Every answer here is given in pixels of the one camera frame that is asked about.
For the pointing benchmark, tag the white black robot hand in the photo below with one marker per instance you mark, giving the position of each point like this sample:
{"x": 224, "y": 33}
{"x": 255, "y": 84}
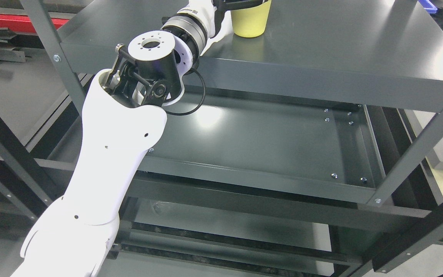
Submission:
{"x": 209, "y": 14}

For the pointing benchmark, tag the yellow plastic cup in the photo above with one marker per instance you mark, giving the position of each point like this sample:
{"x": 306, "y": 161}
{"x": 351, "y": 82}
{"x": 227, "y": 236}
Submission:
{"x": 251, "y": 22}

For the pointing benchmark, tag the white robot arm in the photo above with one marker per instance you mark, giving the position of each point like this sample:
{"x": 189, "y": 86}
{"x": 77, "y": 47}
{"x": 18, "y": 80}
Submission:
{"x": 122, "y": 118}

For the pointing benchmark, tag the dark metal shelf rack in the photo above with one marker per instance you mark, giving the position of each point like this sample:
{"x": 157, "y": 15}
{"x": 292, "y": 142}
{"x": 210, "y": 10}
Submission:
{"x": 325, "y": 118}

